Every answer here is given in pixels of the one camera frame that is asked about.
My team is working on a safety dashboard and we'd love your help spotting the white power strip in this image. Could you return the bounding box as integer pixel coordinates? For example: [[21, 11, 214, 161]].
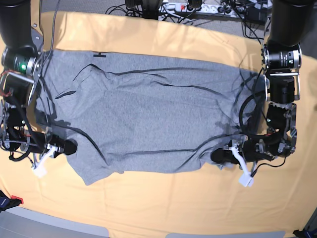
[[160, 2, 238, 18]]

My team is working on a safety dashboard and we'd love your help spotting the black power adapter box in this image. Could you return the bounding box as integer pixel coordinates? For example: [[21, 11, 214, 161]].
[[245, 7, 268, 25]]

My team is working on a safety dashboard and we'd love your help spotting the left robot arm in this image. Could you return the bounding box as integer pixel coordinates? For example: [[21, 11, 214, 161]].
[[211, 0, 315, 167]]

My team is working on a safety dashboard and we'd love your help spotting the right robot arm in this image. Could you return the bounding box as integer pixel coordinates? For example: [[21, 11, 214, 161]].
[[0, 0, 77, 162]]

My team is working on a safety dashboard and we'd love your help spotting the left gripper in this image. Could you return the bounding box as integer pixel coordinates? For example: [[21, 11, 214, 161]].
[[211, 135, 275, 166]]

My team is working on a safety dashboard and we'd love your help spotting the grey t-shirt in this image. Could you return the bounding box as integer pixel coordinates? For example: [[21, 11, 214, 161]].
[[36, 50, 258, 185]]

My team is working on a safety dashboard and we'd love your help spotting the yellow table cloth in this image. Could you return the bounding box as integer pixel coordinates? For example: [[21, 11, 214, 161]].
[[0, 12, 317, 238]]

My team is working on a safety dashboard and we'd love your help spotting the black clamp right corner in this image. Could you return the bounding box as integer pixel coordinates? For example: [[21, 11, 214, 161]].
[[293, 230, 316, 238]]

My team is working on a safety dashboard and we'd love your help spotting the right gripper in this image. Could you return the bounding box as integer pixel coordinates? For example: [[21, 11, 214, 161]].
[[22, 132, 77, 160]]

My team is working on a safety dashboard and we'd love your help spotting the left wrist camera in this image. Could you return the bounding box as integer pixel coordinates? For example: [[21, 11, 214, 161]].
[[239, 174, 254, 187]]

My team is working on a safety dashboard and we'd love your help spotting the red and black clamp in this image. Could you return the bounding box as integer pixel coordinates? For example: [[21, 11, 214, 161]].
[[0, 191, 24, 212]]

